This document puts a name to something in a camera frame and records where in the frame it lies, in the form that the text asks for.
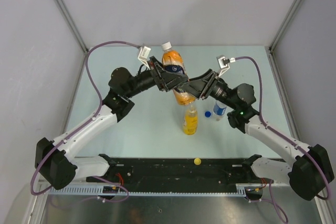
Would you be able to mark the clear water bottle blue label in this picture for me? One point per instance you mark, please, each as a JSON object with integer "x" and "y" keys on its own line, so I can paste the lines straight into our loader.
{"x": 219, "y": 110}

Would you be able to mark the left aluminium corner post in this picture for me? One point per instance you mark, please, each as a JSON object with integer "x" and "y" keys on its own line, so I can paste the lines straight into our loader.
{"x": 65, "y": 13}

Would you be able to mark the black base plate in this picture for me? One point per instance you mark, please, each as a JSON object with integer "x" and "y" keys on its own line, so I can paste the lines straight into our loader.
{"x": 181, "y": 174}

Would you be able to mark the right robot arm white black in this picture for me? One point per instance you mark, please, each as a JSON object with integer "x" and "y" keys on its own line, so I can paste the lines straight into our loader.
{"x": 306, "y": 169}

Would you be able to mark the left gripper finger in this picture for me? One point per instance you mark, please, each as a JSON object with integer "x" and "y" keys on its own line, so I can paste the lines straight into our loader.
{"x": 171, "y": 81}
{"x": 159, "y": 71}

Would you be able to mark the blue bottle cap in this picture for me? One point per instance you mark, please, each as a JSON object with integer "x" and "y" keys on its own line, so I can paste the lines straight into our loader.
{"x": 208, "y": 114}

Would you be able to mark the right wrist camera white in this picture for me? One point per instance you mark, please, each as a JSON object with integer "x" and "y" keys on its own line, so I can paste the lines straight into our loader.
{"x": 224, "y": 64}

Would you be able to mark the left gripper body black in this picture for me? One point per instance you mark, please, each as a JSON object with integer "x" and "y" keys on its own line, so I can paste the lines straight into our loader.
{"x": 156, "y": 73}

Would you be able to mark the yellow juice bottle yellow cap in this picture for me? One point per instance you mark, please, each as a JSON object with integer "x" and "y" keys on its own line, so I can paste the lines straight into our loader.
{"x": 190, "y": 123}

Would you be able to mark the orange juice bottle white cap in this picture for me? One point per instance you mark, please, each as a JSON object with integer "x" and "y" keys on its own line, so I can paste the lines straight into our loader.
{"x": 173, "y": 62}

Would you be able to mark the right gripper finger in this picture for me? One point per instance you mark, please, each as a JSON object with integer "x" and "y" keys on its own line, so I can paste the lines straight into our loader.
{"x": 194, "y": 88}
{"x": 200, "y": 75}

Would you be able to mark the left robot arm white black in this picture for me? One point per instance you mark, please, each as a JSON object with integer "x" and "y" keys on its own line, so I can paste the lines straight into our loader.
{"x": 57, "y": 160}

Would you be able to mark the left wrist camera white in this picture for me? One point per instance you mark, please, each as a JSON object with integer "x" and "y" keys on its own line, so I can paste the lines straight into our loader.
{"x": 143, "y": 54}

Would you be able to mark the right aluminium corner post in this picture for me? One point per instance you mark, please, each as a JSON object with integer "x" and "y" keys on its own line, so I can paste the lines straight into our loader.
{"x": 292, "y": 11}

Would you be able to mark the aluminium corner post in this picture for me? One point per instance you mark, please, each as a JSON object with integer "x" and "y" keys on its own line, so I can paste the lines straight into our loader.
{"x": 65, "y": 13}
{"x": 292, "y": 11}

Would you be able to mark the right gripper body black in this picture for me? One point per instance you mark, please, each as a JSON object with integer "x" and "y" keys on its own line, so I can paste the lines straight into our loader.
{"x": 217, "y": 89}

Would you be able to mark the grey slotted cable duct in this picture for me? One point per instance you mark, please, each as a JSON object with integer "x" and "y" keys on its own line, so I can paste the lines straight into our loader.
{"x": 108, "y": 190}

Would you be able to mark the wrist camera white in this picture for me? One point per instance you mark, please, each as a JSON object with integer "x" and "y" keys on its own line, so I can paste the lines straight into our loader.
{"x": 224, "y": 64}
{"x": 143, "y": 54}

